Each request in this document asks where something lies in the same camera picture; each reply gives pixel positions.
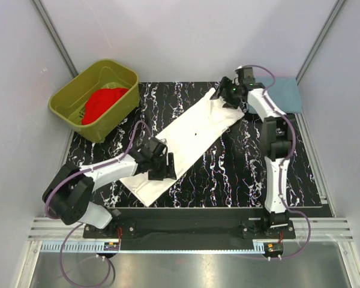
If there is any black marble pattern mat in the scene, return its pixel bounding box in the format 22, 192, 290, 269
50, 80, 328, 209

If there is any slotted grey cable duct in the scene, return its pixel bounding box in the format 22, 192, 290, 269
40, 241, 266, 253

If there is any red t shirt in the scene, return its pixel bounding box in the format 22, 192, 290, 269
82, 88, 128, 125

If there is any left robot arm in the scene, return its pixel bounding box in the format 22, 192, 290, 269
42, 137, 176, 238

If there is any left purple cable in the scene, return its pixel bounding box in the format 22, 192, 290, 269
45, 120, 152, 284

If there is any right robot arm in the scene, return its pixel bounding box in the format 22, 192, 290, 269
211, 65, 296, 238

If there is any white printed t shirt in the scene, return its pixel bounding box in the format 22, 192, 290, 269
121, 88, 244, 206

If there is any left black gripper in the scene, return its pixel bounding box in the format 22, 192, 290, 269
148, 153, 176, 181

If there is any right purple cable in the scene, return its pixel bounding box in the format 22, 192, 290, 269
236, 64, 311, 260

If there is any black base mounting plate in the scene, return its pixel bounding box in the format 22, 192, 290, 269
83, 208, 296, 240

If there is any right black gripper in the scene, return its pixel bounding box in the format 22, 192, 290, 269
210, 77, 242, 110

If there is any olive green plastic basket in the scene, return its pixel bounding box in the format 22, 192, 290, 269
49, 59, 140, 143

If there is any folded blue t shirt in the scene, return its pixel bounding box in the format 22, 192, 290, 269
268, 77, 302, 114

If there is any purple cable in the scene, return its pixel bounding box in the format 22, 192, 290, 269
236, 64, 311, 260
45, 120, 152, 284

